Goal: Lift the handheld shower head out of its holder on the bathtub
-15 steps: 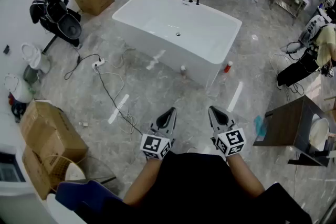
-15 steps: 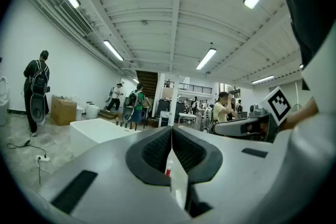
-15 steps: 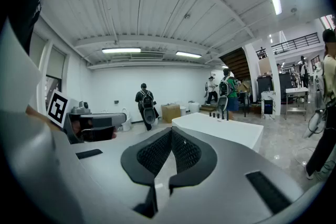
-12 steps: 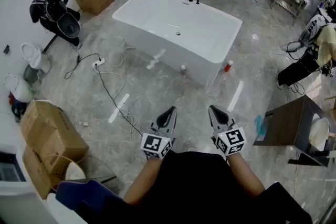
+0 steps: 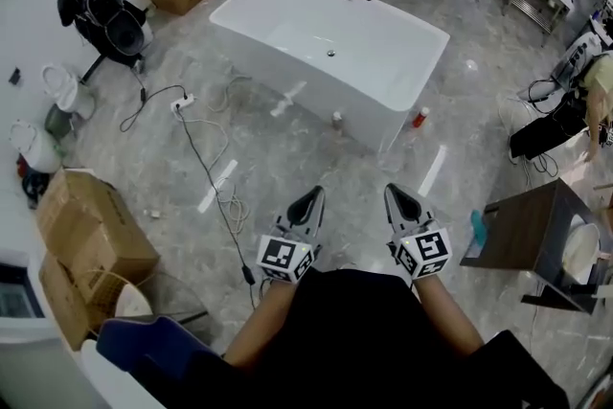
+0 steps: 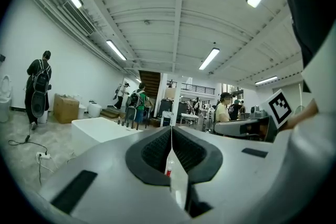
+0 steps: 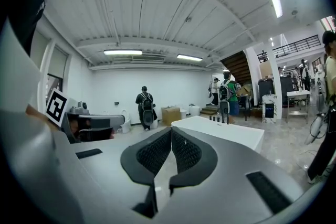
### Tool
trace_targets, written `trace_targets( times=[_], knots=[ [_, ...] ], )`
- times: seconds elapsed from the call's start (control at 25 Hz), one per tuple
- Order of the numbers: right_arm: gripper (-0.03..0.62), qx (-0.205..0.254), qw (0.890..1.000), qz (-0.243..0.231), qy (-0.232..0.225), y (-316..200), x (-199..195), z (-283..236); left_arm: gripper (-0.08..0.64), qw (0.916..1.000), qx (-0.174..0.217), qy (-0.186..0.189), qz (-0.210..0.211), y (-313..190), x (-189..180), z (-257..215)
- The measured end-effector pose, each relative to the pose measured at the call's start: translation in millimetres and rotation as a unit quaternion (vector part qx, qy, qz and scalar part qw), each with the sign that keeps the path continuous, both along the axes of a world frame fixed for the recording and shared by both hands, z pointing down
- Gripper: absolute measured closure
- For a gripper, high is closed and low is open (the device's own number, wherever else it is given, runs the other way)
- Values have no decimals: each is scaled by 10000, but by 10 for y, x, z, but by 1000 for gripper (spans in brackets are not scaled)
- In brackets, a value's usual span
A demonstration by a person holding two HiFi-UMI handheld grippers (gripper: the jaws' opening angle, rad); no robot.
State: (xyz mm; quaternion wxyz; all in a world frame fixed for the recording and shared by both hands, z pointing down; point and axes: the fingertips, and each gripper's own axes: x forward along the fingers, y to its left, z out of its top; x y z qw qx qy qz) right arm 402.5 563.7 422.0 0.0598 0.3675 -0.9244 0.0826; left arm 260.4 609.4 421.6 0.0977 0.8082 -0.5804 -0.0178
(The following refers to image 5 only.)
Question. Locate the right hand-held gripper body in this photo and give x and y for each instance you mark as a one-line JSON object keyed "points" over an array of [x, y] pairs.
{"points": [[426, 254]]}

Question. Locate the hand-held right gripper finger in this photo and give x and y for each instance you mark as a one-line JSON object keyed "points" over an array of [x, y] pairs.
{"points": [[392, 213], [413, 205]]}

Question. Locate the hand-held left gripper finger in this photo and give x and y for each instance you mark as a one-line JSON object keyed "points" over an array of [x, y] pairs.
{"points": [[316, 218], [301, 205]]}

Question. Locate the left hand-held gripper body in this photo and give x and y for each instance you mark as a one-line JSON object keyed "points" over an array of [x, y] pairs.
{"points": [[282, 256]]}

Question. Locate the person's right forearm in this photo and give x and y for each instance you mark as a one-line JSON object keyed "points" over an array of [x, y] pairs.
{"points": [[445, 316]]}

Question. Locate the person's left forearm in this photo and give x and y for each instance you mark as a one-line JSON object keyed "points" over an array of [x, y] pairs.
{"points": [[263, 325]]}

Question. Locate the white bathtub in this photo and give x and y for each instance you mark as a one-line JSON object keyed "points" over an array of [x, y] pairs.
{"points": [[335, 33]]}

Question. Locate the black power adapter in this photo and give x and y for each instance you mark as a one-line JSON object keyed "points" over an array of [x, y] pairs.
{"points": [[248, 274]]}

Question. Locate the teal cloth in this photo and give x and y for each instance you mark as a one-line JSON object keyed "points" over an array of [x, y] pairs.
{"points": [[479, 227]]}

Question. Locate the red bottle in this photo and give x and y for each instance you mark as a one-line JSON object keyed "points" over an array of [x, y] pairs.
{"points": [[421, 117]]}

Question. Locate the small brown bottle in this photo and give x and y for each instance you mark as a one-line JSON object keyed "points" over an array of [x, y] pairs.
{"points": [[337, 120]]}

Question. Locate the dark wooden vanity cabinet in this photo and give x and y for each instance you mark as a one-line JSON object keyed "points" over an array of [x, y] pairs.
{"points": [[522, 230]]}

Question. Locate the person's black clothing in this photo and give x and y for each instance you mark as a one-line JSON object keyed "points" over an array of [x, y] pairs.
{"points": [[354, 349]]}

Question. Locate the blue fabric seat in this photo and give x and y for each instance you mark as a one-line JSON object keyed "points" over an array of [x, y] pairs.
{"points": [[153, 342]]}

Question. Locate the white sink basin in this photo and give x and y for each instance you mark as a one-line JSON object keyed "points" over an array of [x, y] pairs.
{"points": [[582, 251]]}

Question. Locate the white power strip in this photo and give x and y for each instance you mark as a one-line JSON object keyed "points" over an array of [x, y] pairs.
{"points": [[183, 102]]}

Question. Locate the large cardboard box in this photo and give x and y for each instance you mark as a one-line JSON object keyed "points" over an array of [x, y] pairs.
{"points": [[91, 225]]}

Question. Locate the black office chair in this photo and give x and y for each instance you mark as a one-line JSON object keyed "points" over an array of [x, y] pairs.
{"points": [[122, 36]]}

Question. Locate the white appliance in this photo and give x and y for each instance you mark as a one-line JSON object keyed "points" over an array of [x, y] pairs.
{"points": [[24, 325]]}

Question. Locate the white bucket with lid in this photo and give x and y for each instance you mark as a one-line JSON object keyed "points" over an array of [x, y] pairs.
{"points": [[33, 148]]}

